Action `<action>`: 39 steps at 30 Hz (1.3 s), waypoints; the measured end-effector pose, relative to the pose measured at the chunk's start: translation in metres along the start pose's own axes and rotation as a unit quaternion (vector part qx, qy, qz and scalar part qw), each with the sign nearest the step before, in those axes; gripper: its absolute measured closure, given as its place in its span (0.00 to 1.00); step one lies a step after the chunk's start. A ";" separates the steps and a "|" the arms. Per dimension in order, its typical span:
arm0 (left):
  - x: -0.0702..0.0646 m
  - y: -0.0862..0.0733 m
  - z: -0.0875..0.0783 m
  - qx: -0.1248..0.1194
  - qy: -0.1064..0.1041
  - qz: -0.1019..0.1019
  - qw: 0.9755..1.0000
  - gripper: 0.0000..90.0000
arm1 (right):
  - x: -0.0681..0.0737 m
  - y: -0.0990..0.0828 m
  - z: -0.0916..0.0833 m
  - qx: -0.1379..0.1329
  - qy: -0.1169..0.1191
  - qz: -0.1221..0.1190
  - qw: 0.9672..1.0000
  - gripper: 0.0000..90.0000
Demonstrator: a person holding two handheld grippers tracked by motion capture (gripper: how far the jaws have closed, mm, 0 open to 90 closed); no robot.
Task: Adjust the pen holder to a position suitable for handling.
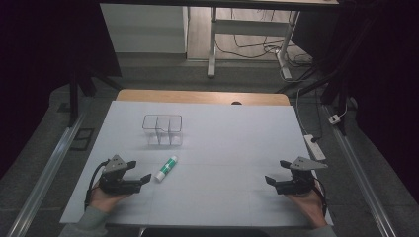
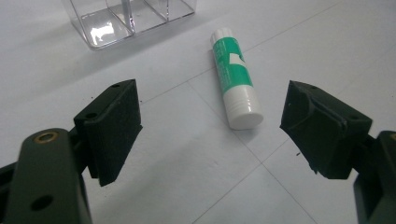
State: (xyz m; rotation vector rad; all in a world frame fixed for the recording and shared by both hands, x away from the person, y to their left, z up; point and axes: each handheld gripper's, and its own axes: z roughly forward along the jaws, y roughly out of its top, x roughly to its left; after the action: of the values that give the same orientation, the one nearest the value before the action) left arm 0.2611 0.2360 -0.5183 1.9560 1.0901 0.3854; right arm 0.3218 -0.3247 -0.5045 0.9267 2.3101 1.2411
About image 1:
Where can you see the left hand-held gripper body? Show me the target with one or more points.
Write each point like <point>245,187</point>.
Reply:
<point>115,184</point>

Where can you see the person's left hand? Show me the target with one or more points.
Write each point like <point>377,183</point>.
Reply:
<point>105,200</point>

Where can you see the person's right hand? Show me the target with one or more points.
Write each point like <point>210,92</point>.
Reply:
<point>308,205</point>

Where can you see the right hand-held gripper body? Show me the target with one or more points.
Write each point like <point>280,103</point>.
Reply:
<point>296,184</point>

